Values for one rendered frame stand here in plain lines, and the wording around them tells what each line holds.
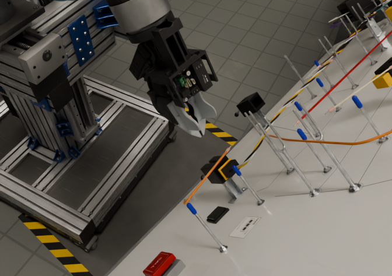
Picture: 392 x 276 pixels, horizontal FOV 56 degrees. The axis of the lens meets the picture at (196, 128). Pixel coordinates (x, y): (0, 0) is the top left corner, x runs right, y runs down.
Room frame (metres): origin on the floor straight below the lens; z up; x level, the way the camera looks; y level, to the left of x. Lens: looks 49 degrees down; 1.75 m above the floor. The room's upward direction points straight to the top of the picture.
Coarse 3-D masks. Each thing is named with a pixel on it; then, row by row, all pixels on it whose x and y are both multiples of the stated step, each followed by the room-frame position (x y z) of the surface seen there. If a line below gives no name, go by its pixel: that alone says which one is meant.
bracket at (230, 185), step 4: (228, 180) 0.41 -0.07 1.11; (232, 180) 0.41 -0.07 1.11; (224, 184) 0.40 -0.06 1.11; (228, 184) 0.41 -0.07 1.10; (232, 184) 0.41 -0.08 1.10; (236, 184) 0.40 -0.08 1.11; (228, 188) 0.39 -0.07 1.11; (232, 188) 0.40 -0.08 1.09; (236, 188) 0.40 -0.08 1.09; (240, 188) 0.39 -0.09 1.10; (244, 188) 0.40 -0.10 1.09; (228, 192) 0.39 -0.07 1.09; (232, 192) 0.39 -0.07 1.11; (236, 192) 0.40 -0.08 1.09; (240, 192) 0.39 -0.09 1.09; (244, 192) 0.39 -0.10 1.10; (232, 196) 0.39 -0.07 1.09; (236, 196) 0.38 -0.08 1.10; (240, 196) 0.38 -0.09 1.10; (232, 200) 0.37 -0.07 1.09; (236, 200) 0.37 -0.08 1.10
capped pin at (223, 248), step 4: (184, 200) 0.29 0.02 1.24; (188, 204) 0.29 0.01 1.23; (188, 208) 0.28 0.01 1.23; (192, 208) 0.28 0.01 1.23; (192, 212) 0.28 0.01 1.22; (196, 212) 0.28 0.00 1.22; (196, 216) 0.28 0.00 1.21; (200, 220) 0.27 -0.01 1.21; (204, 224) 0.27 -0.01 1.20; (208, 228) 0.26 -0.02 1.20; (212, 232) 0.26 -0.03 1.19; (212, 236) 0.25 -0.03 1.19; (216, 240) 0.25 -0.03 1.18; (220, 244) 0.24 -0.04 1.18; (220, 248) 0.24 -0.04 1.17; (224, 248) 0.24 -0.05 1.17; (220, 252) 0.24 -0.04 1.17
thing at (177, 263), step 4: (176, 260) 0.24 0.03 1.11; (180, 260) 0.24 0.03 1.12; (176, 264) 0.23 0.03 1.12; (180, 264) 0.23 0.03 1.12; (184, 264) 0.24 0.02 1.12; (172, 268) 0.23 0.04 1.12; (176, 268) 0.23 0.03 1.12; (180, 268) 0.23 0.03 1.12; (168, 272) 0.22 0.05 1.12; (172, 272) 0.22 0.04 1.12; (176, 272) 0.22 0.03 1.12
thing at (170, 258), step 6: (162, 252) 0.26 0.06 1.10; (156, 258) 0.25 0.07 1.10; (162, 258) 0.24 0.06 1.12; (168, 258) 0.24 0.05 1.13; (174, 258) 0.24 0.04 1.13; (150, 264) 0.24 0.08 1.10; (156, 264) 0.24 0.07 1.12; (162, 264) 0.23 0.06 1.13; (168, 264) 0.23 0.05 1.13; (144, 270) 0.23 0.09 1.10; (150, 270) 0.23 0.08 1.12; (156, 270) 0.22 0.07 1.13; (162, 270) 0.22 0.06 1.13
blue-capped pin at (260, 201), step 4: (232, 168) 0.37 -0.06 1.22; (236, 168) 0.37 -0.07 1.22; (236, 172) 0.36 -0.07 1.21; (240, 172) 0.36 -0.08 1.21; (240, 176) 0.36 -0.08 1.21; (244, 180) 0.35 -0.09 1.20; (248, 184) 0.35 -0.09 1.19; (252, 188) 0.34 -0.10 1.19; (252, 192) 0.34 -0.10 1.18; (256, 196) 0.33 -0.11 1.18; (260, 200) 0.33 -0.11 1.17; (264, 200) 0.33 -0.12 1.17; (260, 204) 0.32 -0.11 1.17
